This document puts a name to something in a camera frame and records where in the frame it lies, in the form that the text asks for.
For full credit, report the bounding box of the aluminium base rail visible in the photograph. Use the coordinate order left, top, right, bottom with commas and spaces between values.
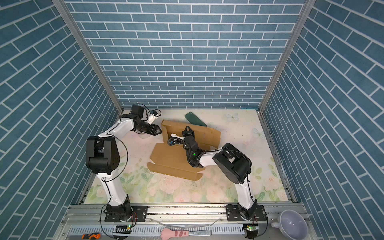
53, 202, 316, 240

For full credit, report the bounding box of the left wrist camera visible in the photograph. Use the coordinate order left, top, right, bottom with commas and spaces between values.
147, 110, 161, 125

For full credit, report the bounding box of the dark green flat block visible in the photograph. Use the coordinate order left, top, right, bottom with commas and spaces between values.
185, 112, 207, 127

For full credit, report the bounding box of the pink handled knife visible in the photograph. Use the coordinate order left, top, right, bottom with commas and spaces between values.
161, 229, 212, 240

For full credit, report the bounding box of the brown cardboard box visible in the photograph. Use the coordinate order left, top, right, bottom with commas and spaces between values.
147, 120, 221, 181

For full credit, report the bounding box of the orange black screwdriver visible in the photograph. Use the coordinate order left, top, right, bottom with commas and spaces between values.
82, 233, 101, 240

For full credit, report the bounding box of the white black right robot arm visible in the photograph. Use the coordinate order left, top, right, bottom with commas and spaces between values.
167, 126, 262, 221

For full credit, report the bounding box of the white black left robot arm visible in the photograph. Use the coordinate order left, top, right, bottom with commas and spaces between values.
86, 104, 162, 222

